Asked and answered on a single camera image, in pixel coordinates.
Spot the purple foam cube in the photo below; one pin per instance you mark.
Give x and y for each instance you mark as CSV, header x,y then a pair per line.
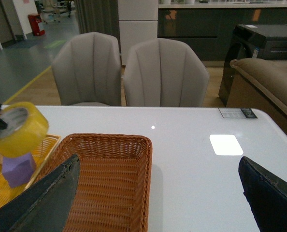
x,y
18,171

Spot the brown wicker basket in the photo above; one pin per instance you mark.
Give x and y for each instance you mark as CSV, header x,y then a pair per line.
x,y
114,181

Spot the beige sofa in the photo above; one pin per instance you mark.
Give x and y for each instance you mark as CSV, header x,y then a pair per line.
x,y
260,84

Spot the yellow woven basket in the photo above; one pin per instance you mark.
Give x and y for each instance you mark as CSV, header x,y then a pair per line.
x,y
41,155

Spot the white refrigerator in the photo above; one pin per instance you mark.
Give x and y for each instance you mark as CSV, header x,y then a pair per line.
x,y
138,22

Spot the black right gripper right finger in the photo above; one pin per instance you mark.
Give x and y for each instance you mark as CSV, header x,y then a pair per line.
x,y
266,194

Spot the grey curtain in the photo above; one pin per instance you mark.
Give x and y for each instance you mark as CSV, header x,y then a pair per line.
x,y
98,16

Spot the dark kitchen counter cabinet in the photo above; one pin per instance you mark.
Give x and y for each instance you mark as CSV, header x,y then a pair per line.
x,y
207,27

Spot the grey chair left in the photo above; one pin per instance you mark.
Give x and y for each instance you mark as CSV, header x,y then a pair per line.
x,y
87,71

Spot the yellow clear tape roll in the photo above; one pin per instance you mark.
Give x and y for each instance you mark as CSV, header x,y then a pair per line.
x,y
26,128

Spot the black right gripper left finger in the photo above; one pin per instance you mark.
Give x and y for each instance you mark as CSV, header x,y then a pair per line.
x,y
45,206

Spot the table label sticker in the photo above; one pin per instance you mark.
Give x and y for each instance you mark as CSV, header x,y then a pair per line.
x,y
237,113

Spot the grey chair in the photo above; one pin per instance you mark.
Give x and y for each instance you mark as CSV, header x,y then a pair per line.
x,y
164,73
87,71

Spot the office chair background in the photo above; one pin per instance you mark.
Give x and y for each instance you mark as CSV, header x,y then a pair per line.
x,y
53,10

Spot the red bin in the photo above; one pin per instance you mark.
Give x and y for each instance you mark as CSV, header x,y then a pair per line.
x,y
36,24

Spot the grey chair right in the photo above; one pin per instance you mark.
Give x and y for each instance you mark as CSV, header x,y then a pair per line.
x,y
164,73

